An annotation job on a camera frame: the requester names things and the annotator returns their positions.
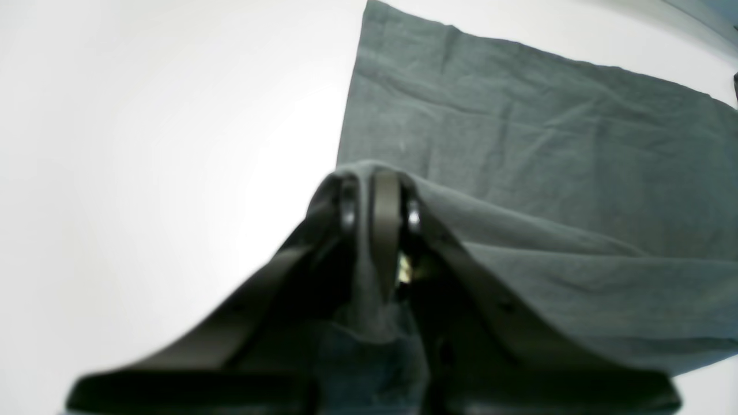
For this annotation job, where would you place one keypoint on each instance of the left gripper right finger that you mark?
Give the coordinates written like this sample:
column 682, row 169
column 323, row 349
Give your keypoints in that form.
column 486, row 350

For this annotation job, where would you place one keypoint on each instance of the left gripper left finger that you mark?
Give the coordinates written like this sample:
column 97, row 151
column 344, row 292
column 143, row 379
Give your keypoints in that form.
column 253, row 354

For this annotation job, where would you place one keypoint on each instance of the grey T-shirt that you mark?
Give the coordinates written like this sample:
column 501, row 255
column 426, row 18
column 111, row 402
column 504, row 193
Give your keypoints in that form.
column 605, row 198

